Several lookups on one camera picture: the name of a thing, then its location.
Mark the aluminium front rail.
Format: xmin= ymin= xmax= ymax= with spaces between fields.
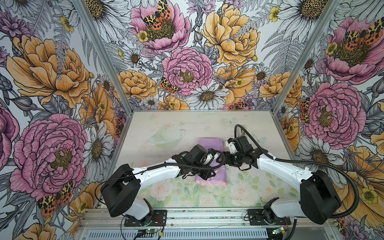
xmin=78 ymin=207 xmax=334 ymax=230

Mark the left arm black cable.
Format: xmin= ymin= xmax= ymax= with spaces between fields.
xmin=94 ymin=149 xmax=226 ymax=205

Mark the wrist white camera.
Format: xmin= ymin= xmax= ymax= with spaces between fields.
xmin=226 ymin=142 xmax=237 ymax=155
xmin=202 ymin=153 xmax=214 ymax=166

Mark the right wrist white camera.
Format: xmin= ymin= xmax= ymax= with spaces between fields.
xmin=226 ymin=142 xmax=237 ymax=155

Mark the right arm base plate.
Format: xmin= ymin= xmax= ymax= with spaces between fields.
xmin=245 ymin=209 xmax=292 ymax=226

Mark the pink wrapping paper sheet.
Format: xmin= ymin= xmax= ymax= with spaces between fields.
xmin=194 ymin=137 xmax=228 ymax=187

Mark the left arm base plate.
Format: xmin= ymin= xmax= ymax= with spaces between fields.
xmin=124 ymin=209 xmax=168 ymax=228

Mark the right aluminium corner post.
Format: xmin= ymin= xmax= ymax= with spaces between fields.
xmin=272 ymin=1 xmax=339 ymax=115

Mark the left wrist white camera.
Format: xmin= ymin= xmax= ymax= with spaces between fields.
xmin=202 ymin=153 xmax=214 ymax=166

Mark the white vented cable duct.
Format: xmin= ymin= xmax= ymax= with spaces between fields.
xmin=84 ymin=228 xmax=269 ymax=240

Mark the left aluminium corner post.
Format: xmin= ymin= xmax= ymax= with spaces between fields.
xmin=74 ymin=1 xmax=134 ymax=117

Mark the aluminium corner post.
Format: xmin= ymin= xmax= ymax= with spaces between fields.
xmin=272 ymin=1 xmax=339 ymax=115
xmin=74 ymin=1 xmax=134 ymax=117

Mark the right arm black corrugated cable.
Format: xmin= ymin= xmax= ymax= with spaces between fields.
xmin=233 ymin=124 xmax=360 ymax=219

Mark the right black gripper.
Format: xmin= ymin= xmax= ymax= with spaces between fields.
xmin=216 ymin=151 xmax=246 ymax=169

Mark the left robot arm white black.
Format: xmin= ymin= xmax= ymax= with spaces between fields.
xmin=101 ymin=145 xmax=226 ymax=221

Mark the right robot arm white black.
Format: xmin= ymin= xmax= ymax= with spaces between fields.
xmin=226 ymin=136 xmax=342 ymax=225

